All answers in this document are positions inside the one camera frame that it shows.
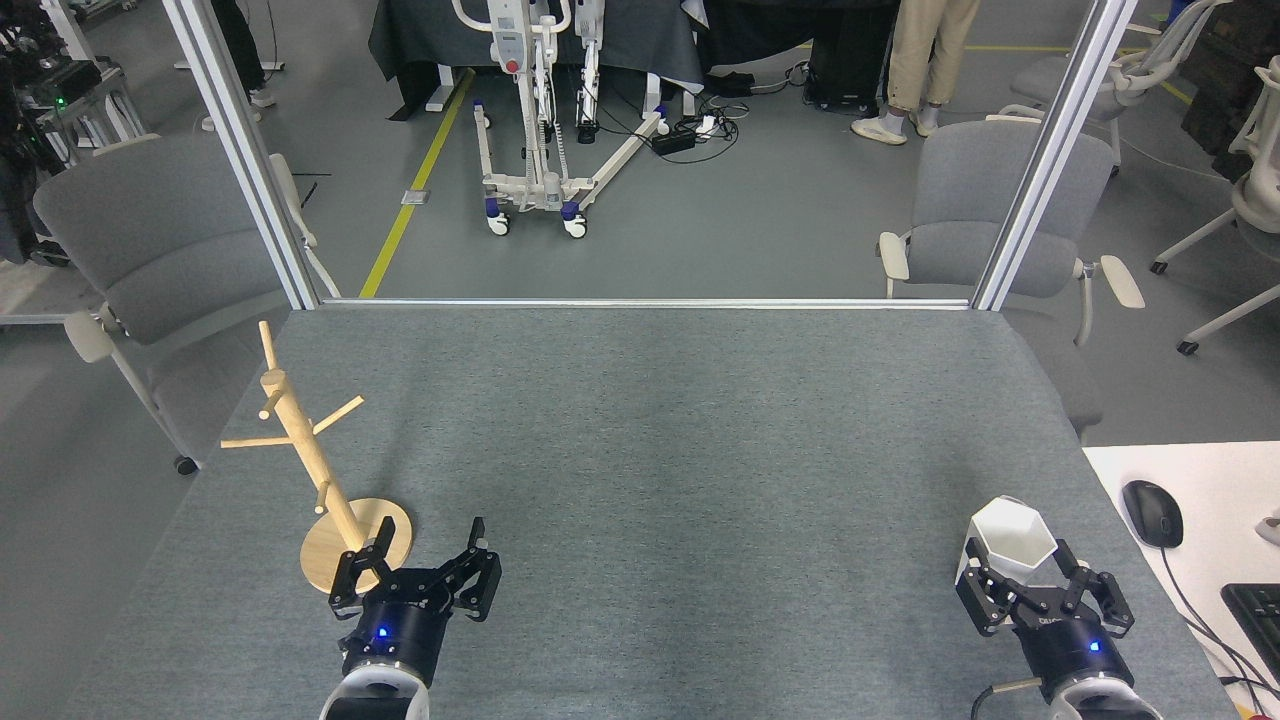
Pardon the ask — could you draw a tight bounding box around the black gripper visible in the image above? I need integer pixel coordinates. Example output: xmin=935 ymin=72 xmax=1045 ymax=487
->
xmin=328 ymin=516 xmax=503 ymax=692
xmin=955 ymin=539 xmax=1137 ymax=703

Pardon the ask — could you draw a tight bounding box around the white hexagonal cup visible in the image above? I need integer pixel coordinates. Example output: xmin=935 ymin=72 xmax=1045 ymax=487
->
xmin=954 ymin=495 xmax=1060 ymax=593

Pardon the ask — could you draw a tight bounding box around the wooden cup rack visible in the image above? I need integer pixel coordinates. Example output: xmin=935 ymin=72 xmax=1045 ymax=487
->
xmin=220 ymin=321 xmax=415 ymax=595

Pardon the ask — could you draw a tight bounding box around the black computer mouse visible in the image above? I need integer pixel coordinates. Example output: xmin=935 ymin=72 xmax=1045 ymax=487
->
xmin=1120 ymin=479 xmax=1186 ymax=550

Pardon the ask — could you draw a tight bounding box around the black keyboard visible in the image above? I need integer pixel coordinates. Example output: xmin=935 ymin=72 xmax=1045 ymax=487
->
xmin=1220 ymin=582 xmax=1280 ymax=687

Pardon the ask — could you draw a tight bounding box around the silver aluminium crossbar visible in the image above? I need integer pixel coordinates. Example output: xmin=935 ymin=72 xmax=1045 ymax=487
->
xmin=320 ymin=297 xmax=974 ymax=312

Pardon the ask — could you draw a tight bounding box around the grey padded chair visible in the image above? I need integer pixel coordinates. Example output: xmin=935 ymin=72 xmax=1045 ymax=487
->
xmin=32 ymin=131 xmax=343 ymax=477
xmin=877 ymin=115 xmax=1147 ymax=441

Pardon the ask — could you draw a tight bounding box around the white stand on wheels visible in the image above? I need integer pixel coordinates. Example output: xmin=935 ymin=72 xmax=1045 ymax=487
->
xmin=450 ymin=0 xmax=674 ymax=240

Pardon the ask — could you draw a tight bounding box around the white mesh office chair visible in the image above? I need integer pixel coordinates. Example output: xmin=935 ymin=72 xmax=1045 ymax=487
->
xmin=998 ymin=0 xmax=1233 ymax=177
xmin=1148 ymin=55 xmax=1280 ymax=357

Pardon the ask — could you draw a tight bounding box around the person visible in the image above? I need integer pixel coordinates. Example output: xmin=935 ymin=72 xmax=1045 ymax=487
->
xmin=203 ymin=0 xmax=278 ymax=131
xmin=850 ymin=0 xmax=984 ymax=148

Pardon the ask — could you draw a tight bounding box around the black case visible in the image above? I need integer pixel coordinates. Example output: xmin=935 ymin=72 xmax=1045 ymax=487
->
xmin=804 ymin=20 xmax=897 ymax=113

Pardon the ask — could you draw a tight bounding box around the dark cloth covered table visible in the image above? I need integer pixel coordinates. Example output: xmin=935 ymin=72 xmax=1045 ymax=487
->
xmin=367 ymin=0 xmax=707 ymax=122

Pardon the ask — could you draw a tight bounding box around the black equipment cart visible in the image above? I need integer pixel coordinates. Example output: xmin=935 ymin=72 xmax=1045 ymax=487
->
xmin=0 ymin=0 xmax=151 ymax=267

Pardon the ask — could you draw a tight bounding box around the black mouse cable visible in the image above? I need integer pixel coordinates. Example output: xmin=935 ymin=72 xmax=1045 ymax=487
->
xmin=1158 ymin=545 xmax=1280 ymax=704

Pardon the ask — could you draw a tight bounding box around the silver aluminium post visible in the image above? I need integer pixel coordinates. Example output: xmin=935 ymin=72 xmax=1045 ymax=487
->
xmin=971 ymin=0 xmax=1141 ymax=312
xmin=160 ymin=0 xmax=324 ymax=312

